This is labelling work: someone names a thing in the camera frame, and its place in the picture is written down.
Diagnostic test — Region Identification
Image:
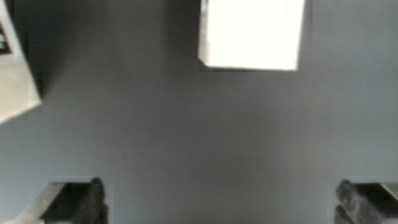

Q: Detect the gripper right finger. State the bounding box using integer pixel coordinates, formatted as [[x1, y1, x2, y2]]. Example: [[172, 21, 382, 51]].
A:
[[334, 180, 398, 224]]

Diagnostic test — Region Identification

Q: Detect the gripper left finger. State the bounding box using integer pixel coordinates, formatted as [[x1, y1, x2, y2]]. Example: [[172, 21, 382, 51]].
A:
[[39, 178, 108, 224]]

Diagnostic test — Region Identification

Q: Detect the white square tabletop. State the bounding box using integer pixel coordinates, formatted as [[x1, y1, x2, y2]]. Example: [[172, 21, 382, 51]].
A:
[[0, 0, 43, 125]]

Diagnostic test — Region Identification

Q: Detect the white table leg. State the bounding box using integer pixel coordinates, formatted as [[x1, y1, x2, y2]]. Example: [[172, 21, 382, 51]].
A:
[[197, 0, 305, 71]]

